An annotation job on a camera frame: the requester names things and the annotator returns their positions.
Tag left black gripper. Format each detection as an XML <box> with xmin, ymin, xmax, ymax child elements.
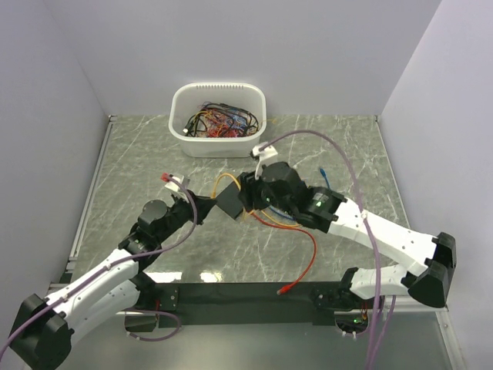
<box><xmin>156</xmin><ymin>189</ymin><xmax>217</xmax><ymax>244</ymax></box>

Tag yellow ethernet cable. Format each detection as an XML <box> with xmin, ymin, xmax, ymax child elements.
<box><xmin>240</xmin><ymin>209</ymin><xmax>301</xmax><ymax>228</ymax></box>
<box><xmin>212</xmin><ymin>173</ymin><xmax>242</xmax><ymax>200</ymax></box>

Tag black network switch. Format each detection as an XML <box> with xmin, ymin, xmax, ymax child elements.
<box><xmin>216</xmin><ymin>182</ymin><xmax>243</xmax><ymax>220</ymax></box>

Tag blue ethernet cable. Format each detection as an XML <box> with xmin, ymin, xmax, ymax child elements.
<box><xmin>269</xmin><ymin>167</ymin><xmax>334</xmax><ymax>219</ymax></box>

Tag red ethernet cable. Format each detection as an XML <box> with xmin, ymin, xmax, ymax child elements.
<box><xmin>250</xmin><ymin>212</ymin><xmax>318</xmax><ymax>297</ymax></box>

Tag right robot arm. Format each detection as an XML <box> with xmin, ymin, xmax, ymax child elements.
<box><xmin>238</xmin><ymin>162</ymin><xmax>457</xmax><ymax>308</ymax></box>

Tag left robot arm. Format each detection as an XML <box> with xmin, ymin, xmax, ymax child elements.
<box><xmin>8</xmin><ymin>195</ymin><xmax>216</xmax><ymax>369</ymax></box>

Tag white plastic tub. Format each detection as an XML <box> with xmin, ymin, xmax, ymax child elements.
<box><xmin>169</xmin><ymin>82</ymin><xmax>268</xmax><ymax>158</ymax></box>

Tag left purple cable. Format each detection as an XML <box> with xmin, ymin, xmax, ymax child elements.
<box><xmin>0</xmin><ymin>175</ymin><xmax>200</xmax><ymax>355</ymax></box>

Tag purple cable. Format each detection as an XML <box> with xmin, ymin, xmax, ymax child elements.
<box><xmin>0</xmin><ymin>175</ymin><xmax>200</xmax><ymax>355</ymax></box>
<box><xmin>261</xmin><ymin>129</ymin><xmax>397</xmax><ymax>370</ymax></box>

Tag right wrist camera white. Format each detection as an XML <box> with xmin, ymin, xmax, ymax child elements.
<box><xmin>250</xmin><ymin>143</ymin><xmax>278</xmax><ymax>178</ymax></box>

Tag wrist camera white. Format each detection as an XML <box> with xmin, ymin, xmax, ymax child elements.
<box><xmin>250</xmin><ymin>143</ymin><xmax>278</xmax><ymax>178</ymax></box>
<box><xmin>161</xmin><ymin>173</ymin><xmax>190</xmax><ymax>199</ymax></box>

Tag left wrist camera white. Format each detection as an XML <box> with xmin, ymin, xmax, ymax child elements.
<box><xmin>161</xmin><ymin>173</ymin><xmax>190</xmax><ymax>199</ymax></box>

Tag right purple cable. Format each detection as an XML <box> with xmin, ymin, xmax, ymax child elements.
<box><xmin>261</xmin><ymin>129</ymin><xmax>397</xmax><ymax>370</ymax></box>

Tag tangled wires in tub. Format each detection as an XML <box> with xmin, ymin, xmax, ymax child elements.
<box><xmin>182</xmin><ymin>101</ymin><xmax>260</xmax><ymax>140</ymax></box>

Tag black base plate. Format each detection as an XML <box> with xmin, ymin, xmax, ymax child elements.
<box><xmin>136</xmin><ymin>281</ymin><xmax>374</xmax><ymax>326</ymax></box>

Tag aluminium rail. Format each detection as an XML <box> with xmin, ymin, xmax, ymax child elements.
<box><xmin>46</xmin><ymin>283</ymin><xmax>449</xmax><ymax>313</ymax></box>

